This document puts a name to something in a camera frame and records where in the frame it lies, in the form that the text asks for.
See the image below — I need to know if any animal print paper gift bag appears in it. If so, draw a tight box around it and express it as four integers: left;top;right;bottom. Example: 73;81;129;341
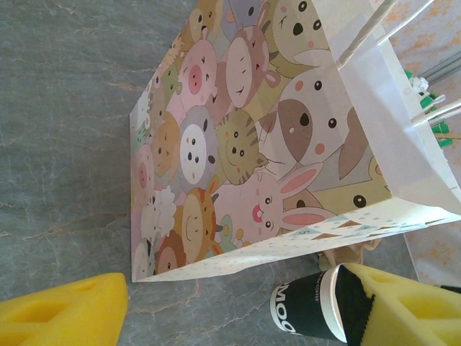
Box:
129;0;461;284

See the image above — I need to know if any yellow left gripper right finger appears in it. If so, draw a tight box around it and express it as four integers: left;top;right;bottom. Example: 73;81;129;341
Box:
336;262;461;346

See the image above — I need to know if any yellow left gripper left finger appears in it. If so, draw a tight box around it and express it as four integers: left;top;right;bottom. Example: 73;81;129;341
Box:
0;272;130;346

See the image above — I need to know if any green white wrapped straws bunch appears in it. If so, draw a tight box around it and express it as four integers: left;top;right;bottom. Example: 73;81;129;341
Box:
403;70;451;148

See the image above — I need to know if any brown pulp cup carrier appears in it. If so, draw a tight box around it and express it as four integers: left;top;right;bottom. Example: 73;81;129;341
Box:
318;239;382;271

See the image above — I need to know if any aluminium frame post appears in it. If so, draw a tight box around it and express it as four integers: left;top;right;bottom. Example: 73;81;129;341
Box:
421;50;461;86

